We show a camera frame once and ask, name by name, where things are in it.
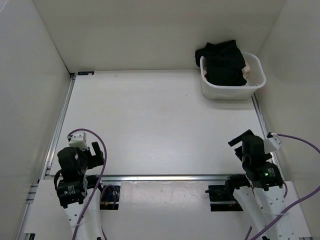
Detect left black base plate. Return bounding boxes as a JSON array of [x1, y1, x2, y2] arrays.
[[100, 184, 121, 210]]

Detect white plastic basket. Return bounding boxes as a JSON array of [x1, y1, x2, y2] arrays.
[[199, 51, 267, 101]]

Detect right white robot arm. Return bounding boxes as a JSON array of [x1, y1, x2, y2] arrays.
[[224, 129, 297, 240]]

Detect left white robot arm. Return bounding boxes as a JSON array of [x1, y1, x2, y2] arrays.
[[53, 142, 105, 240]]

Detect aluminium frame rail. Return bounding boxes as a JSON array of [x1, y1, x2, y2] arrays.
[[44, 174, 283, 182]]

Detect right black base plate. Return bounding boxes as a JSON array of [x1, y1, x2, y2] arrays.
[[205, 185, 243, 212]]

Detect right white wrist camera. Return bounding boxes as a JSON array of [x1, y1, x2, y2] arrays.
[[263, 132, 282, 154]]

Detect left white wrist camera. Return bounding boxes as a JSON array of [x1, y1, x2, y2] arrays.
[[67, 131, 88, 151]]

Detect beige trousers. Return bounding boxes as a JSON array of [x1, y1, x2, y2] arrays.
[[242, 60, 251, 80]]

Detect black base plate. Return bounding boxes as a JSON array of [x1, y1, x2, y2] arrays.
[[100, 184, 121, 210], [205, 185, 243, 212]]

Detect black trousers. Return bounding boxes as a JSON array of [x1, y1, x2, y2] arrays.
[[194, 39, 247, 87]]

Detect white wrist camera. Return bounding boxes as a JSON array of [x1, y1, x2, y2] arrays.
[[263, 132, 282, 154], [67, 131, 88, 151]]

